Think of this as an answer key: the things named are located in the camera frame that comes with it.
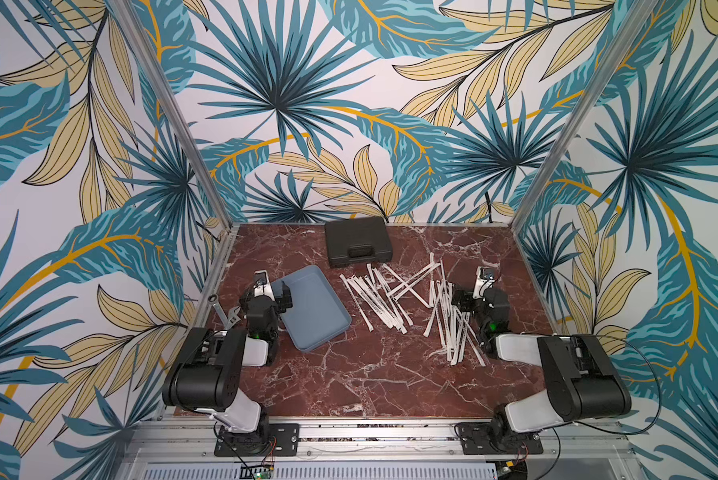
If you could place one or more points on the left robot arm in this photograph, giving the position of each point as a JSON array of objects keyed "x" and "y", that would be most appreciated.
[{"x": 205, "y": 377}]

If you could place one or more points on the black plastic tool case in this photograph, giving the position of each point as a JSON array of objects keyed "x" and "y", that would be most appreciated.
[{"x": 359, "y": 240}]

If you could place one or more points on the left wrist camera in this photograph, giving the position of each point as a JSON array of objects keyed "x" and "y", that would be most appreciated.
[{"x": 262, "y": 281}]

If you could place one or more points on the aluminium front rail frame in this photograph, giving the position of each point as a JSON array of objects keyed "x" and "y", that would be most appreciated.
[{"x": 375, "y": 448}]

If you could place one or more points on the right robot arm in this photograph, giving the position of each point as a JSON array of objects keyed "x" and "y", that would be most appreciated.
[{"x": 580, "y": 381}]

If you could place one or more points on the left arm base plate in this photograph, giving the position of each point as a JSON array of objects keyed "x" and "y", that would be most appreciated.
[{"x": 277, "y": 439}]

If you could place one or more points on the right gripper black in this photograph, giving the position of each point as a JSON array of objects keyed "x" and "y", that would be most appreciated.
[{"x": 462, "y": 300}]

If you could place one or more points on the wrapped white straw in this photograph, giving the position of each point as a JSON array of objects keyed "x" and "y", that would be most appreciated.
[
  {"x": 374, "y": 299},
  {"x": 408, "y": 285},
  {"x": 436, "y": 303},
  {"x": 356, "y": 302},
  {"x": 432, "y": 288},
  {"x": 471, "y": 339},
  {"x": 386, "y": 299},
  {"x": 455, "y": 334}
]

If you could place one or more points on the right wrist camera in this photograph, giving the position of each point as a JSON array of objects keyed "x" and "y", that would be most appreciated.
[{"x": 485, "y": 278}]

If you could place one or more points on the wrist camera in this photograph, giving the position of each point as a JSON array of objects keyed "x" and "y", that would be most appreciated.
[
  {"x": 485, "y": 278},
  {"x": 262, "y": 281}
]

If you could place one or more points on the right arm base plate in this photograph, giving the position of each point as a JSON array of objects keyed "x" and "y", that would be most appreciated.
[{"x": 486, "y": 438}]

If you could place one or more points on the blue plastic storage tray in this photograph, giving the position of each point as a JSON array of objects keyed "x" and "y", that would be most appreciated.
[{"x": 317, "y": 315}]

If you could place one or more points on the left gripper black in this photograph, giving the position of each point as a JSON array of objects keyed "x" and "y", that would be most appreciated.
[{"x": 283, "y": 294}]

